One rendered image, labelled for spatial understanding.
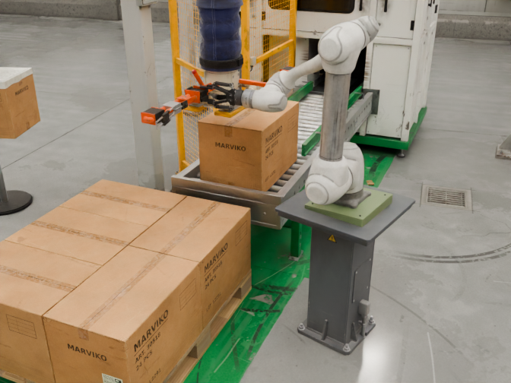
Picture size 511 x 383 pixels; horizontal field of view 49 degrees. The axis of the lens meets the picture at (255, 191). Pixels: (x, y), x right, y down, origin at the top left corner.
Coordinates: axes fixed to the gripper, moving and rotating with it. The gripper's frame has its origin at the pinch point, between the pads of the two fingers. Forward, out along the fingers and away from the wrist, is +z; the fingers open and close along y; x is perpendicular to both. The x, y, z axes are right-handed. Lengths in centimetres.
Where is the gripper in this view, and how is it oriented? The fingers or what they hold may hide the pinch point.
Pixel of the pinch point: (206, 93)
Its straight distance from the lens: 284.5
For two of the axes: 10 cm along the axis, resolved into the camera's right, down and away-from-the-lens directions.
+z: -9.2, -1.6, 3.5
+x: 3.9, -4.0, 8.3
